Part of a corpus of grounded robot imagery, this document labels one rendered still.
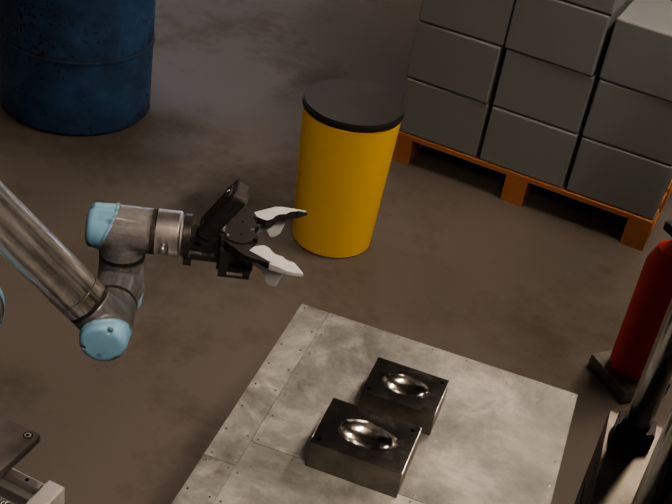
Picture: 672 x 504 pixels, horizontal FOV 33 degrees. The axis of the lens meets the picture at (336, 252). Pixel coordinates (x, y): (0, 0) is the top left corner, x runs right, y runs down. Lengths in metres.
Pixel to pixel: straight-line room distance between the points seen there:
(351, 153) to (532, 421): 1.75
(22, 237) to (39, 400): 1.98
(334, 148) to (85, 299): 2.44
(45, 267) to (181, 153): 3.23
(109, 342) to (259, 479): 0.67
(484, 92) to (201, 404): 1.94
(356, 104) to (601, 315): 1.25
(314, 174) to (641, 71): 1.36
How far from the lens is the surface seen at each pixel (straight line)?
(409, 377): 2.52
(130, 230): 1.80
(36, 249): 1.70
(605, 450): 2.62
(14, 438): 2.04
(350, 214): 4.24
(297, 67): 5.80
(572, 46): 4.63
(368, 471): 2.30
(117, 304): 1.77
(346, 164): 4.10
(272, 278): 1.79
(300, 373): 2.56
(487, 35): 4.73
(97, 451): 3.47
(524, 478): 2.46
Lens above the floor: 2.47
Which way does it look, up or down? 34 degrees down
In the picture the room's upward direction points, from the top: 10 degrees clockwise
